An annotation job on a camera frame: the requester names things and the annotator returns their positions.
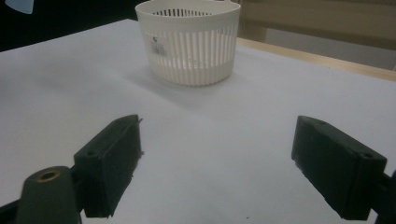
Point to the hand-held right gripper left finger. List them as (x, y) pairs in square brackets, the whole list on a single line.
[(107, 168)]

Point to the black curtain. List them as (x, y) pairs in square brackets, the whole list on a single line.
[(62, 21)]

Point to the white plastic basket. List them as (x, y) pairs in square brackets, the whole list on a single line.
[(186, 20)]

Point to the light blue hairbrush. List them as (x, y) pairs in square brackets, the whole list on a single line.
[(20, 5)]

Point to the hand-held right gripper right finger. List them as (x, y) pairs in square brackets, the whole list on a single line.
[(339, 171)]

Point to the light wooden desk frame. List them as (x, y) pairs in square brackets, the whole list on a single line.
[(311, 18)]

